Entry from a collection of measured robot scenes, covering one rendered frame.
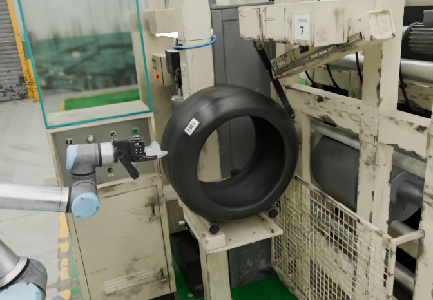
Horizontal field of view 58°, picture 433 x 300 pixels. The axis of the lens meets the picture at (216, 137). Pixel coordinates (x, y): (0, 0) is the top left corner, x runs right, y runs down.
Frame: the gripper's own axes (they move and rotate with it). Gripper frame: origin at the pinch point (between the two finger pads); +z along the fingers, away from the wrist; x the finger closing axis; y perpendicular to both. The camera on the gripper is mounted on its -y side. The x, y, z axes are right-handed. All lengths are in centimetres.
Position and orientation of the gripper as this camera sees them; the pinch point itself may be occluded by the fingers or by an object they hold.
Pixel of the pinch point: (164, 154)
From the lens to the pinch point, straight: 158.3
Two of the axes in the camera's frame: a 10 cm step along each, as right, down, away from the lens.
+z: 9.4, -0.7, 3.4
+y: 0.3, -9.6, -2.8
